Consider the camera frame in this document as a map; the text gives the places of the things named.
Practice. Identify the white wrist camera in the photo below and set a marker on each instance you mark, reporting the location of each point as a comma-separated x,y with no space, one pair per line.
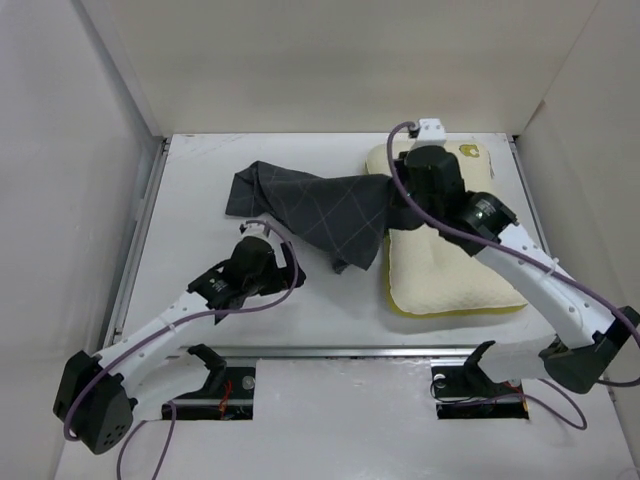
261,230
429,132

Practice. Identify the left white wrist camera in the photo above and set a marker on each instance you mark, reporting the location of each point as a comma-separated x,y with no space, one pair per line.
261,230

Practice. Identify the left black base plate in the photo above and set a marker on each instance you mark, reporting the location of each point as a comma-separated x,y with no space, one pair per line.
231,399

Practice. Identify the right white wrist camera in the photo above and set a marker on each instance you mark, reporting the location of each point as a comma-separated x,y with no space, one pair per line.
429,132

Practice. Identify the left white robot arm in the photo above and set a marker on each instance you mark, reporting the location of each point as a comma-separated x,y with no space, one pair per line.
103,396

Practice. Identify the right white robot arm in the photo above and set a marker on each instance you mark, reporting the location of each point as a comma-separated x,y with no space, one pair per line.
589,331

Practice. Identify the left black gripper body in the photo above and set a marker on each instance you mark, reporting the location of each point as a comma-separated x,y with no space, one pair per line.
273,279

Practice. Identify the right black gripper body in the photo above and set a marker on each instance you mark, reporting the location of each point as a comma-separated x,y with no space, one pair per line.
418,200

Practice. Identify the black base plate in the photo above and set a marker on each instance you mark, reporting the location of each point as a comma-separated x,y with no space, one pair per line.
231,399
459,396

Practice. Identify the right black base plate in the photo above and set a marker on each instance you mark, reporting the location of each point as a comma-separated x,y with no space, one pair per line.
459,396

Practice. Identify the cream yellow pillow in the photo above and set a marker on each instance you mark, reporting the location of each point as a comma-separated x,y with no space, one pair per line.
427,277

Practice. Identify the dark grey checked pillowcase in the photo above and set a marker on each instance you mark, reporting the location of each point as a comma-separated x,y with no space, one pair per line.
344,217

